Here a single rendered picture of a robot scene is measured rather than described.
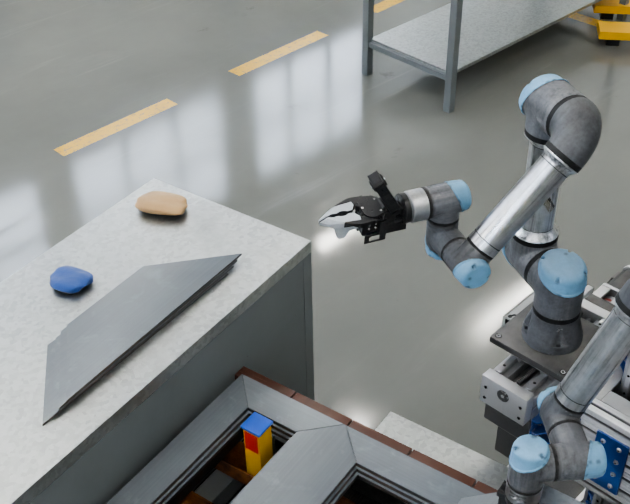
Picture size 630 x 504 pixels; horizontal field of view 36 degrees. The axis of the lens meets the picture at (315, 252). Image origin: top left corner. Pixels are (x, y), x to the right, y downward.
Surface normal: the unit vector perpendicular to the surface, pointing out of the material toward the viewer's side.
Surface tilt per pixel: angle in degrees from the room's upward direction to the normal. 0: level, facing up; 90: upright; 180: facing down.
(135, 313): 0
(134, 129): 0
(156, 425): 90
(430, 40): 0
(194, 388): 90
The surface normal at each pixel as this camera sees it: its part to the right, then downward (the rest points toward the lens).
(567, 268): 0.03, -0.72
